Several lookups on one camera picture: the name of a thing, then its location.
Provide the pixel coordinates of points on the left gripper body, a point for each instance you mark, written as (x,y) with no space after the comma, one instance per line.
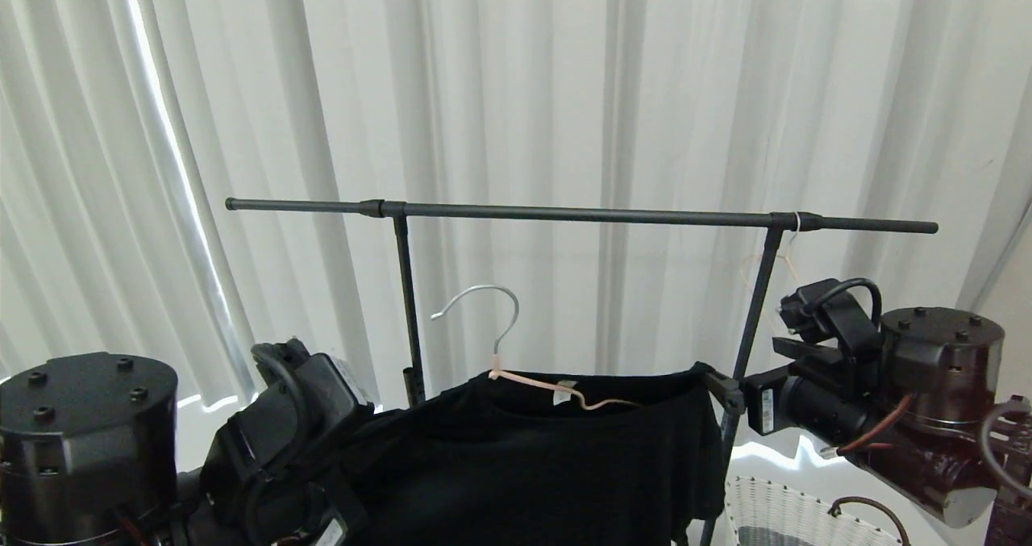
(274,522)

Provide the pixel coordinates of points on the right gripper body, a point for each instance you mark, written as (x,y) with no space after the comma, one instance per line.
(830,409)

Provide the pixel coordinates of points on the black T-shirt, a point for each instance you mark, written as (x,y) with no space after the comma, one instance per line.
(524,473)

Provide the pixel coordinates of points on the pink clothes hanger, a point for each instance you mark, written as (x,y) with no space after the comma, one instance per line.
(494,368)
(794,268)

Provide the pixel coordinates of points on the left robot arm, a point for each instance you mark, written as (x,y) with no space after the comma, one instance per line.
(81,449)

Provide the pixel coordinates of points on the white laundry basket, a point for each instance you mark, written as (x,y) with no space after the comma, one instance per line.
(774,514)

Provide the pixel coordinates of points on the black clothes rack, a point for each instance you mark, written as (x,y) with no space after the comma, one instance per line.
(564,214)

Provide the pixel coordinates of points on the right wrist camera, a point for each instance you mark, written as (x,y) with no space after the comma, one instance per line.
(814,316)

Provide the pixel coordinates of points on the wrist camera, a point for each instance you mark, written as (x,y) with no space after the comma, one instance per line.
(814,316)
(339,393)

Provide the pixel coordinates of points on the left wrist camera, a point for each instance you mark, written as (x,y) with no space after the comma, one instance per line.
(339,393)

